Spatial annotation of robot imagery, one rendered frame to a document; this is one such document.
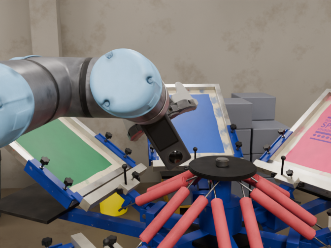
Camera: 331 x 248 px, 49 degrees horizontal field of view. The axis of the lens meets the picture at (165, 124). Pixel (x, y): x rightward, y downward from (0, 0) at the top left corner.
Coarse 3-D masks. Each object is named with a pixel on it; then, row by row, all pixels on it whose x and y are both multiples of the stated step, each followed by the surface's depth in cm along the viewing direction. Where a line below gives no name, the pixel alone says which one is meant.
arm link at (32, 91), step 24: (0, 72) 31; (24, 72) 34; (48, 72) 38; (0, 96) 29; (24, 96) 32; (48, 96) 36; (0, 120) 29; (24, 120) 32; (48, 120) 39; (0, 144) 31
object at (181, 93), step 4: (176, 84) 69; (180, 84) 70; (176, 88) 68; (180, 88) 69; (184, 88) 70; (176, 92) 68; (180, 92) 69; (184, 92) 70; (172, 96) 66; (176, 96) 67; (180, 96) 68; (184, 96) 69; (188, 96) 70; (172, 100) 66; (176, 100) 66; (196, 100) 71; (196, 104) 69; (192, 108) 69; (196, 108) 72; (180, 112) 66; (184, 112) 68
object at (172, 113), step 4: (172, 104) 62; (168, 108) 61; (172, 108) 61; (176, 108) 62; (168, 112) 61; (172, 112) 61; (176, 112) 62; (168, 116) 61; (172, 116) 63; (176, 116) 65; (140, 128) 62
